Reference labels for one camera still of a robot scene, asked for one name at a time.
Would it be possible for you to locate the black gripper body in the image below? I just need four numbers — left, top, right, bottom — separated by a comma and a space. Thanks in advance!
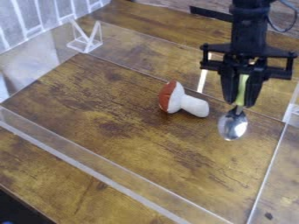
199, 6, 299, 81

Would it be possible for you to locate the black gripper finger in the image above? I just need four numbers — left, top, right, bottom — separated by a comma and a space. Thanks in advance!
245, 66, 267, 107
219, 64, 239, 104

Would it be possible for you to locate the green handled metal spoon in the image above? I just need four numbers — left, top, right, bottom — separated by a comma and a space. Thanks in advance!
218, 74, 249, 141

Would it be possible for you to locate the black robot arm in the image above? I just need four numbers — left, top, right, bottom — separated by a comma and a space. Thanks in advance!
201, 0, 298, 108

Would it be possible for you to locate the red white toy mushroom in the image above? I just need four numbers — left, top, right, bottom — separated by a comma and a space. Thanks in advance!
158, 80, 210, 117

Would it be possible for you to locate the black strip on floor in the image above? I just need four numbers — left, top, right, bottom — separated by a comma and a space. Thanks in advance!
190, 6, 233, 22

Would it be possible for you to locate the clear acrylic right barrier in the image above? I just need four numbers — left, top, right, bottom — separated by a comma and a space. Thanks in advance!
247, 82, 299, 224

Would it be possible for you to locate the clear acrylic barrier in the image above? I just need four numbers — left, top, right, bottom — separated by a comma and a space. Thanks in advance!
247, 82, 299, 224
0, 106, 234, 224

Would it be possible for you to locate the clear acrylic front barrier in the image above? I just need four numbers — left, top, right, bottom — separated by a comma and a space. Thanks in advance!
0, 106, 234, 224

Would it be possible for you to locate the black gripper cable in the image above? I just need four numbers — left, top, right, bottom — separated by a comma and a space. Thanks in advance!
266, 0, 299, 33

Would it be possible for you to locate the clear acrylic triangle bracket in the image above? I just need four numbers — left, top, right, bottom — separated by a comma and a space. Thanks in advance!
67, 20, 103, 53

